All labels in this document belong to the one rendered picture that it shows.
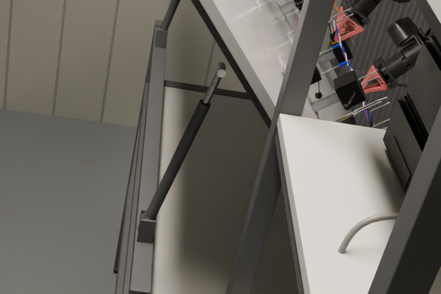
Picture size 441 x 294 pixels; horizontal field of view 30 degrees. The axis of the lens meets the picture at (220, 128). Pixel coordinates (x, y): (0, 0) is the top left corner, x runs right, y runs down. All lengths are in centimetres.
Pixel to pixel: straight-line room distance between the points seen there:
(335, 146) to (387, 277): 51
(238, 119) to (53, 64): 142
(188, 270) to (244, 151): 55
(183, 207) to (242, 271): 71
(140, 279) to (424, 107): 69
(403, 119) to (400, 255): 49
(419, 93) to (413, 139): 6
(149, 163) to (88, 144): 184
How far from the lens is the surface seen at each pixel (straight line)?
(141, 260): 160
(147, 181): 180
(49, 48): 369
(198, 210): 208
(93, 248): 314
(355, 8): 219
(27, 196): 335
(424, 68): 110
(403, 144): 112
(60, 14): 362
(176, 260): 192
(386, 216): 97
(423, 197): 63
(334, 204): 105
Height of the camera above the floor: 204
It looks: 31 degrees down
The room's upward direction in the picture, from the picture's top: 13 degrees clockwise
